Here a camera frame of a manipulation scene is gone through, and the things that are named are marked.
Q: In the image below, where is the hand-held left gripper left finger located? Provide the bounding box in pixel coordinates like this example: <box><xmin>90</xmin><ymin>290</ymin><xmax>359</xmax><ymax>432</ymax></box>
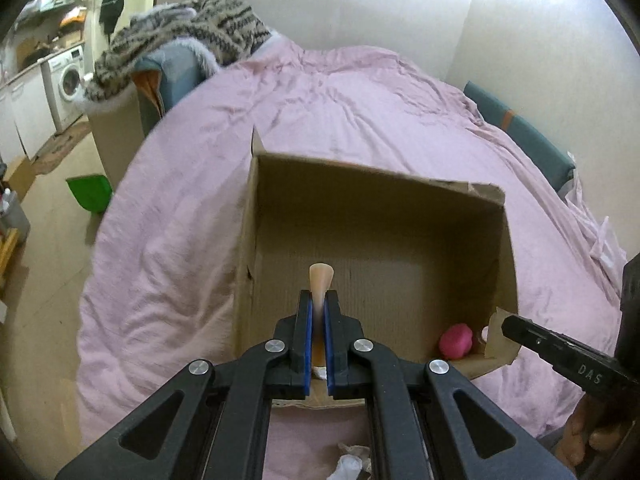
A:
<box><xmin>55</xmin><ymin>289</ymin><xmax>315</xmax><ymax>480</ymax></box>

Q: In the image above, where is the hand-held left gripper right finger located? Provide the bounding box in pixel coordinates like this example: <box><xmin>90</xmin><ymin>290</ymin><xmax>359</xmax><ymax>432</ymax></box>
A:
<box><xmin>324</xmin><ymin>290</ymin><xmax>577</xmax><ymax>480</ymax></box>

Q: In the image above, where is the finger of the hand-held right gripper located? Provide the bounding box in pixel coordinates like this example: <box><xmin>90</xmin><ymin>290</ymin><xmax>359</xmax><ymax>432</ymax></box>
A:
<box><xmin>501</xmin><ymin>313</ymin><xmax>629</xmax><ymax>399</ymax></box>

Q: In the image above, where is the pink soft toy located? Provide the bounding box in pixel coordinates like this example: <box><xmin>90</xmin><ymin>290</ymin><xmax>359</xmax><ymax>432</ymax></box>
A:
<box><xmin>439</xmin><ymin>324</ymin><xmax>474</xmax><ymax>361</ymax></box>

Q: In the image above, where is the brown cardboard box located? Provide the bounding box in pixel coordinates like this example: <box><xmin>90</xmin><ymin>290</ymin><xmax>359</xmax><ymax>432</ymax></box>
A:
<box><xmin>233</xmin><ymin>126</ymin><xmax>522</xmax><ymax>411</ymax></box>

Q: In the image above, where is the person's right hand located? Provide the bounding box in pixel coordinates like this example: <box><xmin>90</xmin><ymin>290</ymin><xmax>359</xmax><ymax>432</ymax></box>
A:
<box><xmin>564</xmin><ymin>396</ymin><xmax>629</xmax><ymax>467</ymax></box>

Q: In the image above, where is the white plastic bag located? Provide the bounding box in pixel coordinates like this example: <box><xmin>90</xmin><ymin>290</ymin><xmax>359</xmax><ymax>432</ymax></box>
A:
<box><xmin>327</xmin><ymin>441</ymin><xmax>373</xmax><ymax>480</ymax></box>

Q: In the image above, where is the teal pillow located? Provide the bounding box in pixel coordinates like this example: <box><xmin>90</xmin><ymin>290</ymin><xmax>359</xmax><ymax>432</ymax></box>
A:
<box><xmin>462</xmin><ymin>80</ymin><xmax>576</xmax><ymax>193</ymax></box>

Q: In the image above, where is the pink bed blanket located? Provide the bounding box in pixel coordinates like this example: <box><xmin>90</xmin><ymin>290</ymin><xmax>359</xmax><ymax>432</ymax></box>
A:
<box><xmin>75</xmin><ymin>35</ymin><xmax>629</xmax><ymax>480</ymax></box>

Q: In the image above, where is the green plastic dustpan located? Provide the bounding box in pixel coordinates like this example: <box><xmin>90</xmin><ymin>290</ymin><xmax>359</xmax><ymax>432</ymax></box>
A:
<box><xmin>66</xmin><ymin>175</ymin><xmax>113</xmax><ymax>215</ymax></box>

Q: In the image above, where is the patterned floor rug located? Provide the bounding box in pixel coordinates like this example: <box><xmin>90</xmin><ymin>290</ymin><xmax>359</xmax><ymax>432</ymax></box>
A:
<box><xmin>31</xmin><ymin>121</ymin><xmax>92</xmax><ymax>176</ymax></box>

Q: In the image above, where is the striped knitted throw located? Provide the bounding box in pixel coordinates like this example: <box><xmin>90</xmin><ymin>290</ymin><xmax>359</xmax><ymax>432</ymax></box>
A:
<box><xmin>82</xmin><ymin>0</ymin><xmax>272</xmax><ymax>111</ymax></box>

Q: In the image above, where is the flat cardboard piece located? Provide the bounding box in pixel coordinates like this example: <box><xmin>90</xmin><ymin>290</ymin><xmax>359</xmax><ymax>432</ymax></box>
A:
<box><xmin>2</xmin><ymin>156</ymin><xmax>37</xmax><ymax>201</ymax></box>

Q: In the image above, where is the white washing machine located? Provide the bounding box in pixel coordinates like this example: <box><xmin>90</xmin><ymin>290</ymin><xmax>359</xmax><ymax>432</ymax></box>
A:
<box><xmin>40</xmin><ymin>44</ymin><xmax>87</xmax><ymax>133</ymax></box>

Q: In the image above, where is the white kitchen cabinet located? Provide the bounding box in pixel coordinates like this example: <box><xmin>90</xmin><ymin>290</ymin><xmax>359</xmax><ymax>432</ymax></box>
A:
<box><xmin>0</xmin><ymin>62</ymin><xmax>56</xmax><ymax>163</ymax></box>

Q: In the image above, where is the black hanging garment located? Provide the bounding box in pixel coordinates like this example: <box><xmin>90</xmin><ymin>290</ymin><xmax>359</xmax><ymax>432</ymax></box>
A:
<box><xmin>98</xmin><ymin>0</ymin><xmax>126</xmax><ymax>36</ymax></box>

